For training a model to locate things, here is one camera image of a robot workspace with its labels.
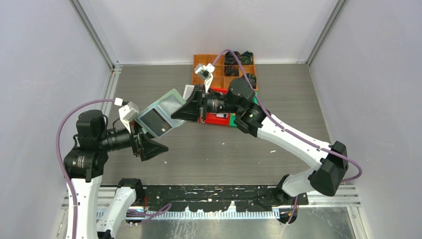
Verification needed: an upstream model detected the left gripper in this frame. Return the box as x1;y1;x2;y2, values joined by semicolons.
99;113;168;158

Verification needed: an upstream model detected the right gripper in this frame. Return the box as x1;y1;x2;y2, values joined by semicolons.
171;84;241;123

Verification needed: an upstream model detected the red plastic bin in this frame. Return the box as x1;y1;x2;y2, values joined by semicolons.
204;87;233;126

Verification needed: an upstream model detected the black card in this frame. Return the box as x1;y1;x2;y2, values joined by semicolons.
140;109;172;137

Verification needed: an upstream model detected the green card holder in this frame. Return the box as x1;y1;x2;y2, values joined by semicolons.
134;89;186;138

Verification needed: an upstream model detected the green plastic bin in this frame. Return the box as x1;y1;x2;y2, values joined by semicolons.
229;91;258;127

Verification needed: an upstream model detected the white plastic bin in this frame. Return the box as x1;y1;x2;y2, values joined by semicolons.
183;85;195;101

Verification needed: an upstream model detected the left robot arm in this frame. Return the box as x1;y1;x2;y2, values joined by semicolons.
63;110;169;239

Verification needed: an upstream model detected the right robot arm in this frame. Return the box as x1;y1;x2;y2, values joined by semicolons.
171;78;349;205

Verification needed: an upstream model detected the orange compartment tray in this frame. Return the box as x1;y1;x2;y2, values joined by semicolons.
191;51;258;91

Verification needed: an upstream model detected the dark rolled item middle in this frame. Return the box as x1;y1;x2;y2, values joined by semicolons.
224;65;239;77

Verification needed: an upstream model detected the black rolled item top-left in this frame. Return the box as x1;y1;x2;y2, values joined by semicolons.
224;51;241;65

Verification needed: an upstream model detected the dark green rolled item bottom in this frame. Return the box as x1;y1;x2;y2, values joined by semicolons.
246;73;257;90

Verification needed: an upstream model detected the dark green rolled item top-right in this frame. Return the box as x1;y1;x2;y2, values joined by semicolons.
239;51;254;65

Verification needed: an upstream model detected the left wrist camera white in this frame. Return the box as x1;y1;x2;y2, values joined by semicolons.
114;98;139;133

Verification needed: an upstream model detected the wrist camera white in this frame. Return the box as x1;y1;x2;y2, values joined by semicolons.
114;98;139;133
194;63;215;93

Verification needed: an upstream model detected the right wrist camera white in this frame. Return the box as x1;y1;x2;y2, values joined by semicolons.
194;63;215;93

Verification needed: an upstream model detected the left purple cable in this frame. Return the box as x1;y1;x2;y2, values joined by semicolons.
55;99;173;239

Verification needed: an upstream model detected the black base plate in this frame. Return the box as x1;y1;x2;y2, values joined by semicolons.
123;184;294;213

